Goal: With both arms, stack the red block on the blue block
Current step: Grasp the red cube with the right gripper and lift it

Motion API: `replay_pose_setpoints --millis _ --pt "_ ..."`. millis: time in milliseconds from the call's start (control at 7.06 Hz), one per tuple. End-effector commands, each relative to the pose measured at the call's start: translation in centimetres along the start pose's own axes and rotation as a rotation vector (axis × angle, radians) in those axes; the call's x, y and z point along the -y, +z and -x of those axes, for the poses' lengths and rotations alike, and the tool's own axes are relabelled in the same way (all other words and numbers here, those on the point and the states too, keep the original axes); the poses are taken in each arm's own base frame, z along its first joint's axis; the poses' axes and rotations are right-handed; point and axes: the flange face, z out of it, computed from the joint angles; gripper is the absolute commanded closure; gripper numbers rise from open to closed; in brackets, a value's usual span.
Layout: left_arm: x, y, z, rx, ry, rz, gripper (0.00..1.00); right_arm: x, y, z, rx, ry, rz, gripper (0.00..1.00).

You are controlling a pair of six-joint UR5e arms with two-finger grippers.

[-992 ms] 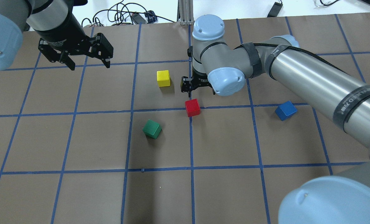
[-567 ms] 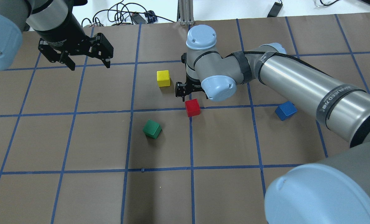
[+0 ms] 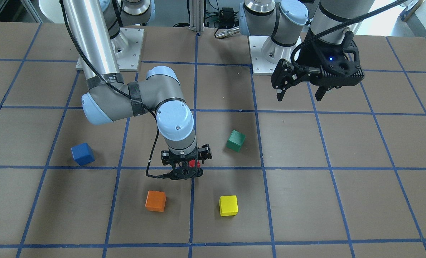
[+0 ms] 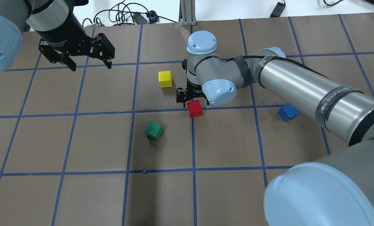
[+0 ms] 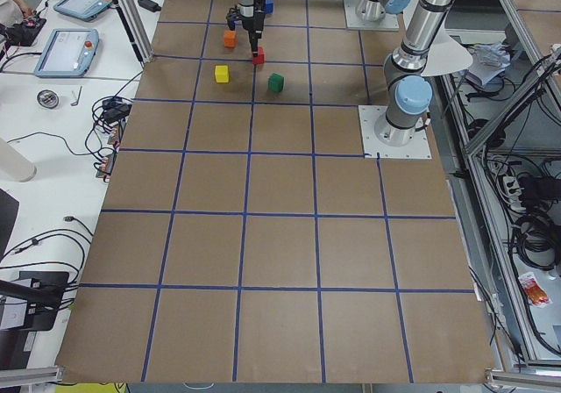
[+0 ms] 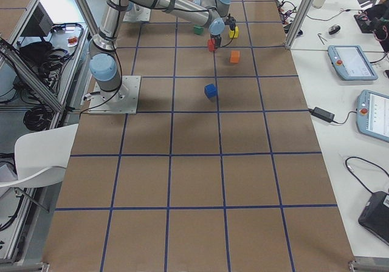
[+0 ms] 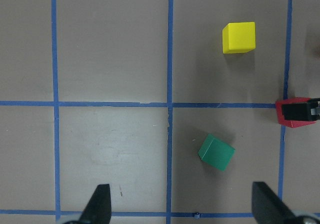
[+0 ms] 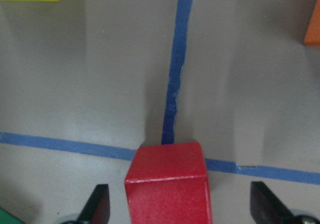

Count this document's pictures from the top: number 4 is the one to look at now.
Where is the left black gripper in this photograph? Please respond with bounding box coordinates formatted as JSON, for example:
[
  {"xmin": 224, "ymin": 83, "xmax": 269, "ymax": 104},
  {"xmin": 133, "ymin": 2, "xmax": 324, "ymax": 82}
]
[{"xmin": 33, "ymin": 14, "xmax": 115, "ymax": 72}]

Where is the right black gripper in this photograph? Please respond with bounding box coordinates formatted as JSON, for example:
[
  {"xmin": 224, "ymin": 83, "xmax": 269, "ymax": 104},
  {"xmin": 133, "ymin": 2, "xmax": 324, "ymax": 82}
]
[{"xmin": 176, "ymin": 80, "xmax": 208, "ymax": 108}]

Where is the red wooden block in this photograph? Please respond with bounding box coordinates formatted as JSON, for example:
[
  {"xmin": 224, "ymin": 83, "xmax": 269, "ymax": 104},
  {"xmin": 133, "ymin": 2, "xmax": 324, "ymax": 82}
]
[{"xmin": 187, "ymin": 99, "xmax": 203, "ymax": 119}]

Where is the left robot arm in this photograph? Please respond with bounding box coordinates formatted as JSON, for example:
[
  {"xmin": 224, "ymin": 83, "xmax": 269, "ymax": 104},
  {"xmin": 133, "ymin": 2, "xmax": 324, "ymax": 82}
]
[{"xmin": 0, "ymin": 0, "xmax": 115, "ymax": 72}]

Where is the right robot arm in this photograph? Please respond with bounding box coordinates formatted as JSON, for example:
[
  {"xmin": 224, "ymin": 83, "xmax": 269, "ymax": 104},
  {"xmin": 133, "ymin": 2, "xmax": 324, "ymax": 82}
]
[{"xmin": 176, "ymin": 30, "xmax": 374, "ymax": 226}]

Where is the yellow wooden block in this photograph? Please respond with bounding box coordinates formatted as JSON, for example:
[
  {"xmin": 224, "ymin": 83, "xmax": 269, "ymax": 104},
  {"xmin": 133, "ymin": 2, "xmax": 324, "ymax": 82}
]
[{"xmin": 158, "ymin": 71, "xmax": 173, "ymax": 88}]

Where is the green wooden block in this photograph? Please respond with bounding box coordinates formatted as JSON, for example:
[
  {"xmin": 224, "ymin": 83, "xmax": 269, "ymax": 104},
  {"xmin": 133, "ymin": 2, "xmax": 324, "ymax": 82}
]
[{"xmin": 144, "ymin": 121, "xmax": 164, "ymax": 140}]

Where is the blue wooden block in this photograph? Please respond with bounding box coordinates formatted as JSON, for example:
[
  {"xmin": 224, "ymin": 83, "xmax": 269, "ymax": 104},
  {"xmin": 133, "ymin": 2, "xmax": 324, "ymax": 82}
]
[{"xmin": 278, "ymin": 104, "xmax": 301, "ymax": 122}]

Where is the black power adapter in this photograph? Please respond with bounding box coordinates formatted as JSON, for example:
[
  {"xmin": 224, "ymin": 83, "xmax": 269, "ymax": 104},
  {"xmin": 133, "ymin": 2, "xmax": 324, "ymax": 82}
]
[{"xmin": 270, "ymin": 1, "xmax": 286, "ymax": 18}]

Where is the aluminium frame post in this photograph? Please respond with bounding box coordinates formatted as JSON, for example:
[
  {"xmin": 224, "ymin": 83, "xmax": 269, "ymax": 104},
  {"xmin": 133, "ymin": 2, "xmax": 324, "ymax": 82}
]
[{"xmin": 179, "ymin": 0, "xmax": 197, "ymax": 26}]

